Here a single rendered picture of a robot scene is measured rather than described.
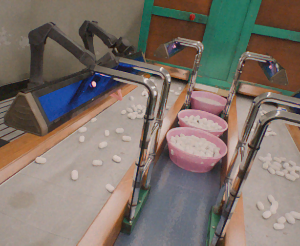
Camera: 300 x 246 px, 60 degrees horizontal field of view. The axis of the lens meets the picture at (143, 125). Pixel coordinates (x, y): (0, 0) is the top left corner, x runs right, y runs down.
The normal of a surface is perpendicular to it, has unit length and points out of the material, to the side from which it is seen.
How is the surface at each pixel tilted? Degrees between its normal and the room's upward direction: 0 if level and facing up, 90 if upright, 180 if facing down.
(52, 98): 58
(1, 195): 0
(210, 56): 90
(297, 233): 0
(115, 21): 90
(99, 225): 0
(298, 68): 90
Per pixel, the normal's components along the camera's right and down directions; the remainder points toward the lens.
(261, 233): 0.16, -0.90
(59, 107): 0.88, -0.25
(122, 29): -0.34, 0.34
